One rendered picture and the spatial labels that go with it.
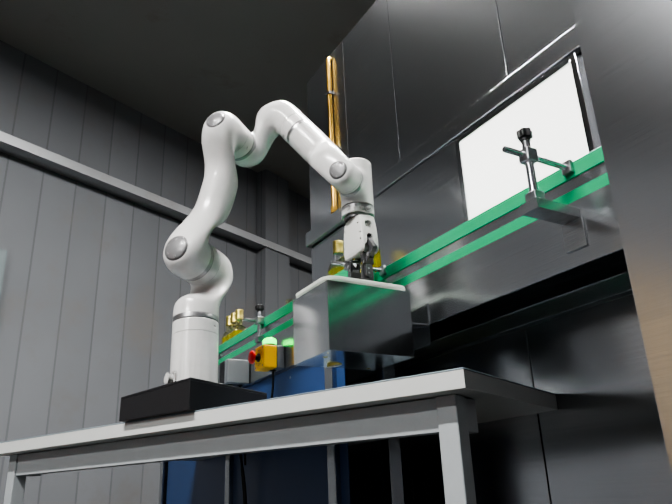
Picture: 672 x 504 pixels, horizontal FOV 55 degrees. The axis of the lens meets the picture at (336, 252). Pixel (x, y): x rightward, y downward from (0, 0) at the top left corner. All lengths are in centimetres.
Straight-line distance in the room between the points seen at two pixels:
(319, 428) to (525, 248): 55
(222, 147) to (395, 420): 96
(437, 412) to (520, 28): 108
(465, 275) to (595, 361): 32
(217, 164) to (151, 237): 287
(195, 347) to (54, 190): 282
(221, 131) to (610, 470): 126
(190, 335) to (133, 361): 273
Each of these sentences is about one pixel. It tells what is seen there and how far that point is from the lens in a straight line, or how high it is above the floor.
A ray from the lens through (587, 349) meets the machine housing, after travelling 148.
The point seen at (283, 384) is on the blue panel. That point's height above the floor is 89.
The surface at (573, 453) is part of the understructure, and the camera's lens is 151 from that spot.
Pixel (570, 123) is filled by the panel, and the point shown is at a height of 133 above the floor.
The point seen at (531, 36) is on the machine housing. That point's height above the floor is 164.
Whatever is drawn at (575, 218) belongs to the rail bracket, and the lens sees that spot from 125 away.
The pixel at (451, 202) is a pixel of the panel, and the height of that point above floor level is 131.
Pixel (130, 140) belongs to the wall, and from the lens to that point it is 486.
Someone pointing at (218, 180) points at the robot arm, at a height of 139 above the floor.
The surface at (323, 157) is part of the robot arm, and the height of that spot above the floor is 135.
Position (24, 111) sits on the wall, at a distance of 447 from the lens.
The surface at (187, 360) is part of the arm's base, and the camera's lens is 166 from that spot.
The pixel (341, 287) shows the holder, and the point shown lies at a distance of 142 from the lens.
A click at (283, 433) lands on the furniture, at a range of 140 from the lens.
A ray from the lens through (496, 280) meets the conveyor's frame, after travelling 138.
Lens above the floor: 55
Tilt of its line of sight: 21 degrees up
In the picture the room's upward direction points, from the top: 2 degrees counter-clockwise
